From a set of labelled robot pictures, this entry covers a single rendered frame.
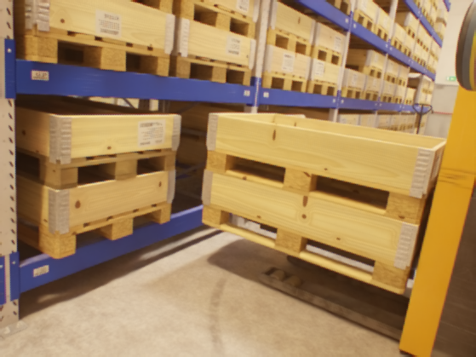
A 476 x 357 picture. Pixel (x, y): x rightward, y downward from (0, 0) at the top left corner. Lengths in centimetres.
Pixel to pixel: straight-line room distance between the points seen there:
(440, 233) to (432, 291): 28
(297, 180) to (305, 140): 21
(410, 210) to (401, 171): 17
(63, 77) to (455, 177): 175
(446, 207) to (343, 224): 46
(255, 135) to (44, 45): 108
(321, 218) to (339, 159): 31
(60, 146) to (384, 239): 153
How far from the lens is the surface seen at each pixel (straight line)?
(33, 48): 182
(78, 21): 192
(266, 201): 209
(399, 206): 186
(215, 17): 265
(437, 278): 196
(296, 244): 207
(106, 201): 209
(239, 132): 213
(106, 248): 225
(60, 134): 185
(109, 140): 202
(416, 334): 209
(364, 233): 192
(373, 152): 184
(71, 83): 192
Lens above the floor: 117
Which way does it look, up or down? 12 degrees down
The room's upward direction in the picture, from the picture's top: 6 degrees clockwise
